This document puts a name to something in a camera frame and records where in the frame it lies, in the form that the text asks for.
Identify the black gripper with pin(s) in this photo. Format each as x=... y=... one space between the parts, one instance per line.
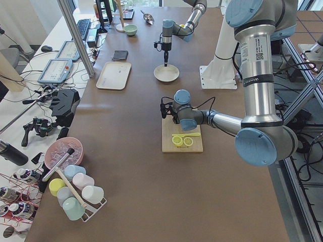
x=174 y=118
x=166 y=47

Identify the cream round plate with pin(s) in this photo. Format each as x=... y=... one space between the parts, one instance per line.
x=166 y=74

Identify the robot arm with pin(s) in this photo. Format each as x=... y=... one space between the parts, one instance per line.
x=261 y=138
x=170 y=28

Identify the cream rabbit tray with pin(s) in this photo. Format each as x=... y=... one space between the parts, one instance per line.
x=114 y=76

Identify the wooden cutting board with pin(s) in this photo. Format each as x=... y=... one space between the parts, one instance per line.
x=169 y=128

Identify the yellow plastic knife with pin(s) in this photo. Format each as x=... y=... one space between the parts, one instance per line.
x=197 y=134

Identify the lemon slice upper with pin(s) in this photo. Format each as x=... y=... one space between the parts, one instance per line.
x=177 y=141

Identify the lemon slice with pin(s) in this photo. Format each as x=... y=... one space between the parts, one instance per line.
x=188 y=141
x=177 y=141

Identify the lemon slice lower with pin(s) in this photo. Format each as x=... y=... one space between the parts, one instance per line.
x=188 y=141

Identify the metal ice scoop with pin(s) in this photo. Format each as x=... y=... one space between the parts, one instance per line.
x=148 y=18

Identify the green bowl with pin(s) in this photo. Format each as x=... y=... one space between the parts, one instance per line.
x=130 y=29

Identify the grey folded cloth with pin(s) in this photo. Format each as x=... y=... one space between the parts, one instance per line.
x=120 y=55

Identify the wooden cup tree stand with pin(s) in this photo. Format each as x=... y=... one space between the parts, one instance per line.
x=120 y=26

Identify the black keyboard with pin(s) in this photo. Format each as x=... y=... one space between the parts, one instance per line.
x=83 y=26

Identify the far teach pendant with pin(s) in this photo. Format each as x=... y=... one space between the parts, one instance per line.
x=69 y=51

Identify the teach pendant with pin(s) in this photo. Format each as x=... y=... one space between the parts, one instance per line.
x=69 y=51
x=56 y=71

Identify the near teach pendant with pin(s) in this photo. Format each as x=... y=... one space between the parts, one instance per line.
x=56 y=71

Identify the white plastic cup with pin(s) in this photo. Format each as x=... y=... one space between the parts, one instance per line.
x=93 y=194

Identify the pink plastic cup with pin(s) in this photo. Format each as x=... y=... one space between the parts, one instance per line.
x=80 y=181

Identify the blue plastic cup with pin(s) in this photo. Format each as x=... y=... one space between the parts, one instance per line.
x=71 y=170

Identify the black computer mouse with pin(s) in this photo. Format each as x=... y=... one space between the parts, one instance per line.
x=46 y=48

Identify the pink bowl with ice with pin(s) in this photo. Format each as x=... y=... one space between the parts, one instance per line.
x=60 y=148

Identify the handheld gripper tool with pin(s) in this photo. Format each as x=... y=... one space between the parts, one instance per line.
x=42 y=127

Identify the grey plastic cup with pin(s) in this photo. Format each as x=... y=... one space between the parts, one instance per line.
x=63 y=194

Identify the steel black-tipped muddler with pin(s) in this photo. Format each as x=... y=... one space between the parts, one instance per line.
x=58 y=164

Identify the mint green plastic cup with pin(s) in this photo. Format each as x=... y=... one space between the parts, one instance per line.
x=73 y=209

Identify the yellow plastic cup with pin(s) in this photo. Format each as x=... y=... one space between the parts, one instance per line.
x=55 y=185

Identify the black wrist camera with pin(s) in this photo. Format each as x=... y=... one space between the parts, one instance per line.
x=158 y=46
x=165 y=108

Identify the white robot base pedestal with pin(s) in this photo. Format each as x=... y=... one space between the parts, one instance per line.
x=220 y=72

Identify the aluminium frame post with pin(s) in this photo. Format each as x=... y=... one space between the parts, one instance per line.
x=72 y=26

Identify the white wire cup rack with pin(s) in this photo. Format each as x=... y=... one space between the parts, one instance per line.
x=92 y=209

